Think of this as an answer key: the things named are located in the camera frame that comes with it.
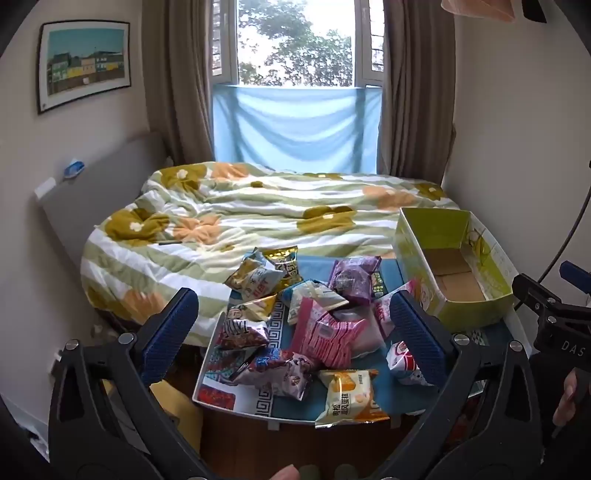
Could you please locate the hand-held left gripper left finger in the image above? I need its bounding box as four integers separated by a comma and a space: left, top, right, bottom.
48, 287, 218, 480

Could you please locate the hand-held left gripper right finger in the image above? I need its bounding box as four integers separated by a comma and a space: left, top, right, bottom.
374, 290, 543, 480

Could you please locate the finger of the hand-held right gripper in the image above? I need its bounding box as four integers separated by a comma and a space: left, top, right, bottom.
512, 274, 573, 324
560, 261, 591, 294

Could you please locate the dark red white snack packet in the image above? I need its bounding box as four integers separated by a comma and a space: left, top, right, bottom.
217, 318, 270, 350

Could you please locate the orange yellow snack packet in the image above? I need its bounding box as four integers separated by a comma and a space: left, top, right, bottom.
315, 369, 391, 428

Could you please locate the pink striped snack packet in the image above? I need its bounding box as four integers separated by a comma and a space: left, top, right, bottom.
291, 298, 370, 371

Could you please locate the blue red snack packet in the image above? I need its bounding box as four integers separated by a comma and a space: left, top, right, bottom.
229, 347, 283, 386

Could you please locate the pale white chips bag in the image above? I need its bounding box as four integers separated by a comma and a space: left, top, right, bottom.
225, 251, 284, 296

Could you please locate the blue white snack packet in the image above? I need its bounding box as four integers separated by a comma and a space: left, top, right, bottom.
280, 278, 350, 326

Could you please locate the green cardboard box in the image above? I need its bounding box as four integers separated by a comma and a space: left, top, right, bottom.
392, 207, 516, 329

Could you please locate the white brown snack packet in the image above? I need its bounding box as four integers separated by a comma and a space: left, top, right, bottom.
272, 351, 321, 398

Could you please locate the gold black snack packet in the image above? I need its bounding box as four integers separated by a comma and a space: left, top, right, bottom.
263, 247, 303, 285

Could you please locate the person's right hand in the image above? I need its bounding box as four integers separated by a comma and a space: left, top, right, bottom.
553, 369, 591, 428

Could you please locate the person's left hand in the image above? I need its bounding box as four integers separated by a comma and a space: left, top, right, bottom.
262, 464, 301, 480

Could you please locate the pink strawberry snack packet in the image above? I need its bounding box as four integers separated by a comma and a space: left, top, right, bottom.
373, 278, 432, 344

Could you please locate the clear white snack packet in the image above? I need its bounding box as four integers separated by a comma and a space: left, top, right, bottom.
332, 309, 387, 359

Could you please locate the yellow paper bag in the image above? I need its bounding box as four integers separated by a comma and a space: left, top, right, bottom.
150, 381, 205, 455

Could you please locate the purple snack packet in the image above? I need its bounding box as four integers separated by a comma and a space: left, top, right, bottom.
328, 256, 382, 306

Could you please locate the blue patterned tablecloth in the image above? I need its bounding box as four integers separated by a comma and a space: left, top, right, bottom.
198, 256, 491, 418

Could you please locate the white folding table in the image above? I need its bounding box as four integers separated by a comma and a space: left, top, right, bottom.
191, 311, 515, 432

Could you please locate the floral striped blanket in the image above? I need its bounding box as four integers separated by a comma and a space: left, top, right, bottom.
81, 161, 462, 347

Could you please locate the grey bed headboard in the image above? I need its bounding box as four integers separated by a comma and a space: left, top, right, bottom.
34, 130, 172, 324

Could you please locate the brown curtain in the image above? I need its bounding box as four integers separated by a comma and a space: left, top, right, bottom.
376, 0, 458, 185
141, 0, 216, 168

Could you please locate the light blue cloth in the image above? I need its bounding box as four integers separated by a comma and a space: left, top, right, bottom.
210, 85, 384, 174

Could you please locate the framed landscape picture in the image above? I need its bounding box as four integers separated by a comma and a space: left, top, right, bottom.
37, 21, 132, 115

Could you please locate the peach cloth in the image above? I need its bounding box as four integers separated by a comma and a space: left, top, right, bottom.
441, 0, 522, 22

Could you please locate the window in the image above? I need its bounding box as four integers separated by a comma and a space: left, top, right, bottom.
210, 0, 387, 89

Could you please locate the black cable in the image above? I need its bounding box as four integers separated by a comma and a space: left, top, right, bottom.
538, 159, 591, 284

